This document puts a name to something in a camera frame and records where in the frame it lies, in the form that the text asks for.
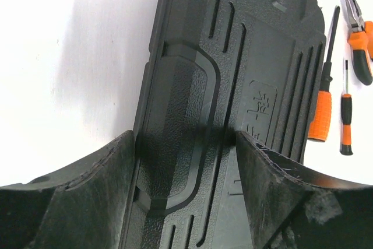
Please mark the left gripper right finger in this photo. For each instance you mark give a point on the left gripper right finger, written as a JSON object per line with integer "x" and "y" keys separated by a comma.
{"x": 291, "y": 206}

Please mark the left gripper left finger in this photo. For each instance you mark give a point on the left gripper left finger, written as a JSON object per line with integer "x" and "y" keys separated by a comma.
{"x": 81, "y": 205}

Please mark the black plastic tool case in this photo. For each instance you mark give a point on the black plastic tool case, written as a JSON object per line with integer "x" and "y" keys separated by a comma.
{"x": 217, "y": 67}

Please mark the small orange black precision screwdriver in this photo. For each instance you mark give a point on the small orange black precision screwdriver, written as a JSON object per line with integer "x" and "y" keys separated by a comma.
{"x": 346, "y": 114}

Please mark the orange grip bit screwdriver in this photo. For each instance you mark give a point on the orange grip bit screwdriver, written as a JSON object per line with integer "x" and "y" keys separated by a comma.
{"x": 319, "y": 128}

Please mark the orange handled needle-nose pliers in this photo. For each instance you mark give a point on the orange handled needle-nose pliers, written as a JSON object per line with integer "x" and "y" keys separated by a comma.
{"x": 360, "y": 41}

